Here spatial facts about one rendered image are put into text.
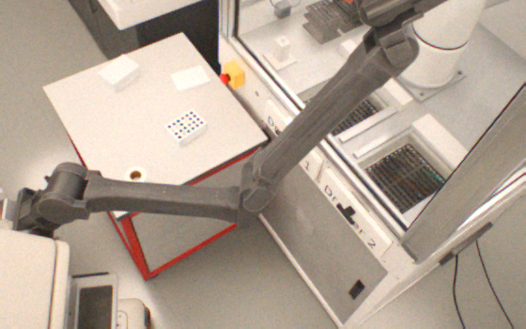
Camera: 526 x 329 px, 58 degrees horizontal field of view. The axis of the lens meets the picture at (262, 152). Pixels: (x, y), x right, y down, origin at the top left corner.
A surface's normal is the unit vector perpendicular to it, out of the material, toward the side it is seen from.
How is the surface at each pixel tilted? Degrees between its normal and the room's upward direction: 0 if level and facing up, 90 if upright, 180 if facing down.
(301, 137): 75
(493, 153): 90
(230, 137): 0
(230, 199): 14
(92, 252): 0
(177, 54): 0
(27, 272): 43
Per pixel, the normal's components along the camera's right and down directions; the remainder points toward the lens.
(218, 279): 0.07, -0.54
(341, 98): -0.08, 0.66
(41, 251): 0.72, -0.45
